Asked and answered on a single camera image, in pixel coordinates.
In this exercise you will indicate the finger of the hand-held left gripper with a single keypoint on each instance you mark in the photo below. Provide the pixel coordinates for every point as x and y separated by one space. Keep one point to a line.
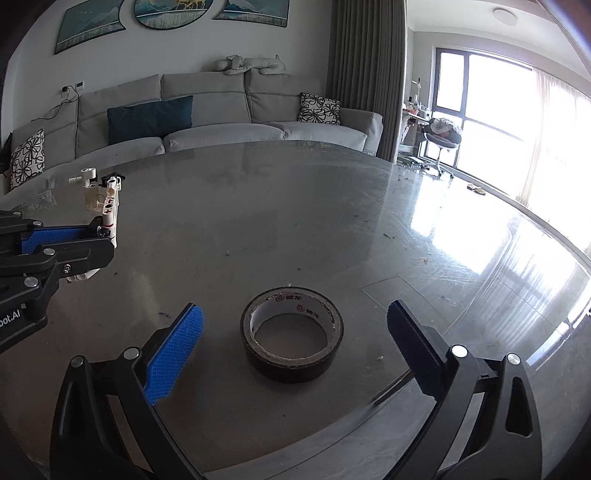
60 235
78 258

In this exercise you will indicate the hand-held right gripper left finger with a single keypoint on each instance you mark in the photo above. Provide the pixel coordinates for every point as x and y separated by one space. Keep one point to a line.
175 355

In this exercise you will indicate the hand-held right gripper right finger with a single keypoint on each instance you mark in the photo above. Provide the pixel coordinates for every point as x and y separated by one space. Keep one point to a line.
415 353

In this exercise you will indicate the black tape roll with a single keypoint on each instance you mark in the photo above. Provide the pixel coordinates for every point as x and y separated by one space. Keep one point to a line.
286 367

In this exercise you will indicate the black white floral cushion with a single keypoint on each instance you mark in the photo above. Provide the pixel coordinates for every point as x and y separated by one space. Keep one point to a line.
27 159
318 109

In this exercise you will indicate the teal cushion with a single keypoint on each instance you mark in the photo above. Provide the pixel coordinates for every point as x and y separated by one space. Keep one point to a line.
147 120

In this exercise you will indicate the pair of yellow slippers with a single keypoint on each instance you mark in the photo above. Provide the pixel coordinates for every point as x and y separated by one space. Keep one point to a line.
475 189

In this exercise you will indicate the light grey sofa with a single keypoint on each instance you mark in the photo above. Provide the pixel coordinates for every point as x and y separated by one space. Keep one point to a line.
207 99

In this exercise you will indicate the grey office chair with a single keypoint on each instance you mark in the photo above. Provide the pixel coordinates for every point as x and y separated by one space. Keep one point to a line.
441 134

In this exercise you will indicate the cluttered white desk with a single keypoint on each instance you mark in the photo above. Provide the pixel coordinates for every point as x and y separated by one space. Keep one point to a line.
413 124

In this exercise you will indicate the white sheer curtain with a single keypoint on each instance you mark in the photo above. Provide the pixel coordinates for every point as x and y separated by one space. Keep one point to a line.
558 152

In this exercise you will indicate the white plush toy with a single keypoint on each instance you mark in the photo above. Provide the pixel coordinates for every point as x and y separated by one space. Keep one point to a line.
249 64

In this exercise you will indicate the large black-framed window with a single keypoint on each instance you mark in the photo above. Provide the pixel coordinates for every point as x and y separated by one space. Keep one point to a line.
489 92

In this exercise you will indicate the brown pleated curtain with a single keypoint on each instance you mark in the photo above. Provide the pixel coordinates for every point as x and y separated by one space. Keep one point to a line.
364 78

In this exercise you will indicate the round ceiling lamp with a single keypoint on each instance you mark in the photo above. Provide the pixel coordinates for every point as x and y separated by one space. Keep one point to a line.
505 14

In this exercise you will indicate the rectangular blue wall picture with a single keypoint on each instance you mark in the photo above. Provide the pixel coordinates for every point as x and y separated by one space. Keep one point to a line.
90 25
254 9

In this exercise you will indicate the round blue wall picture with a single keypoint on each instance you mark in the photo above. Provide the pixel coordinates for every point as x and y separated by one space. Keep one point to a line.
175 14

